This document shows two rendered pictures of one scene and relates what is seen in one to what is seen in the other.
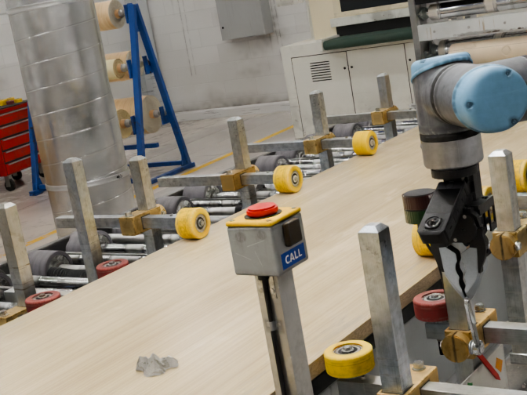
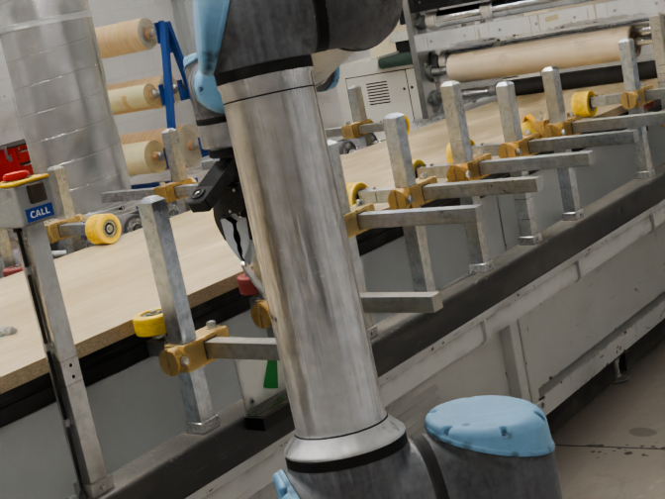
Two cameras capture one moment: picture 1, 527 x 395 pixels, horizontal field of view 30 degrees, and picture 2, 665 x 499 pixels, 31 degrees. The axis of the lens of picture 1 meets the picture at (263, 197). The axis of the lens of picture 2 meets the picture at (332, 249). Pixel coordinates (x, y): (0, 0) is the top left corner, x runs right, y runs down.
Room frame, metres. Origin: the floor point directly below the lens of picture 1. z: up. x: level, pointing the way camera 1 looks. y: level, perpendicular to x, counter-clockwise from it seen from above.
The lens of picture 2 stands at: (-0.62, -0.54, 1.38)
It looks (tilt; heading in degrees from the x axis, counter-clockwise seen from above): 11 degrees down; 3
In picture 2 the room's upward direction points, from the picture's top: 11 degrees counter-clockwise
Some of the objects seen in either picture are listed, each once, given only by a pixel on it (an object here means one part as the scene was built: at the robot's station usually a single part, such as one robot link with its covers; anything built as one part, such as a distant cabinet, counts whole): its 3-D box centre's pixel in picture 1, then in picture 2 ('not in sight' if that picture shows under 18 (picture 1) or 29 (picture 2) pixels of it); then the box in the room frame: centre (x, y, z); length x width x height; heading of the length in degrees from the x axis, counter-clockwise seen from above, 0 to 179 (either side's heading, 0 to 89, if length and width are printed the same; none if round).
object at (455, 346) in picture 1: (468, 334); (281, 305); (1.63, -0.31, 0.85); 0.13 x 0.06 x 0.05; 143
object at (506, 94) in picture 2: not in sight; (519, 174); (2.41, -0.90, 0.88); 0.03 x 0.03 x 0.48; 53
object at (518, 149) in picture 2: not in sight; (520, 148); (2.42, -0.91, 0.95); 0.13 x 0.06 x 0.05; 143
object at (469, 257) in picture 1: (477, 268); (255, 237); (1.46, -0.31, 1.02); 0.06 x 0.03 x 0.09; 143
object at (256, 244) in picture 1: (267, 243); (23, 203); (1.20, 0.00, 1.18); 0.07 x 0.07 x 0.08; 53
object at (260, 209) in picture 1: (262, 212); (16, 177); (1.20, 0.00, 1.22); 0.04 x 0.04 x 0.02
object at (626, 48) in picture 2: not in sight; (636, 117); (3.01, -1.35, 0.89); 0.03 x 0.03 x 0.48; 53
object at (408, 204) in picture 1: (419, 199); not in sight; (1.63, -0.26, 1.10); 0.06 x 0.06 x 0.02
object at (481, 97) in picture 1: (485, 96); (227, 82); (1.35, -0.33, 1.30); 0.12 x 0.12 x 0.09; 12
